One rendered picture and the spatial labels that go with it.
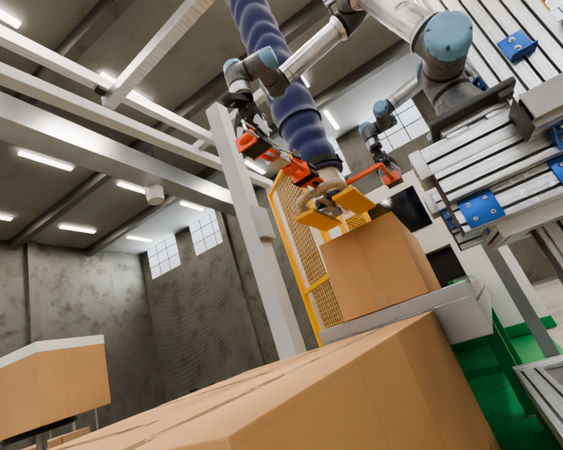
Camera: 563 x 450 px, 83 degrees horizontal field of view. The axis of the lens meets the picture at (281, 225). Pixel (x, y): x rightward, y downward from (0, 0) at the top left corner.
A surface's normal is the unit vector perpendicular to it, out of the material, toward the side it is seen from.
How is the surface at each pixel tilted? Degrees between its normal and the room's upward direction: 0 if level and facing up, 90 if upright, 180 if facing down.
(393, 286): 83
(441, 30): 97
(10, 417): 90
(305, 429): 90
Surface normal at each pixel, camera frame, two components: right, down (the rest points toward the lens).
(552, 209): -0.47, -0.17
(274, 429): 0.78, -0.44
